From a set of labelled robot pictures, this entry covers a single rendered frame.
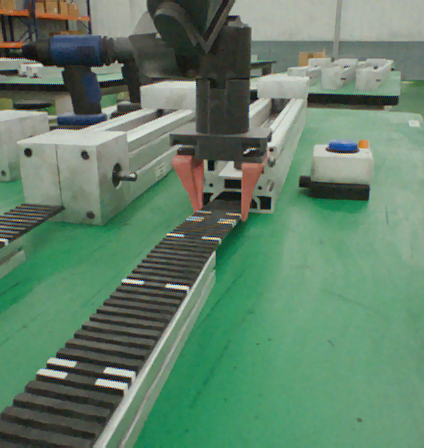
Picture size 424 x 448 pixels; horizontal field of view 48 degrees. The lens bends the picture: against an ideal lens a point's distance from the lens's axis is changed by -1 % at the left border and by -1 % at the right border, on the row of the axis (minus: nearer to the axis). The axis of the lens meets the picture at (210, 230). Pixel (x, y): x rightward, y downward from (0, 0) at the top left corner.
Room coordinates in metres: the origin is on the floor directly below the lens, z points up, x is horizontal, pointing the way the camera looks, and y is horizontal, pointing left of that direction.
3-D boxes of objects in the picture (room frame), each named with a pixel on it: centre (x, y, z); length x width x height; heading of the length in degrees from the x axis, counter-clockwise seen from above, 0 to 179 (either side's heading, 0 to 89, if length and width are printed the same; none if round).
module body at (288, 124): (0.97, -0.12, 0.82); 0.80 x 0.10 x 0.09; 167
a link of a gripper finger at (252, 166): (0.52, -0.02, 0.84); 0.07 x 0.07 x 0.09; 77
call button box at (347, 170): (0.67, -0.18, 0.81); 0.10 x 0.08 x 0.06; 77
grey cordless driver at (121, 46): (1.21, 0.21, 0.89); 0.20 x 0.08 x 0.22; 91
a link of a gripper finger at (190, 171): (0.52, 0.00, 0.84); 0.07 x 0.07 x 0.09; 77
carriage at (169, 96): (1.02, 0.06, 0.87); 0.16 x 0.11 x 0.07; 167
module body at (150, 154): (1.02, 0.06, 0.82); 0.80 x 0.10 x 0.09; 167
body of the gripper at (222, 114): (0.52, -0.01, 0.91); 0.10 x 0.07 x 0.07; 77
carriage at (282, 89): (1.21, -0.18, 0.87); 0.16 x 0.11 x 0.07; 167
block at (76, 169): (0.58, 0.15, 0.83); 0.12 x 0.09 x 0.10; 77
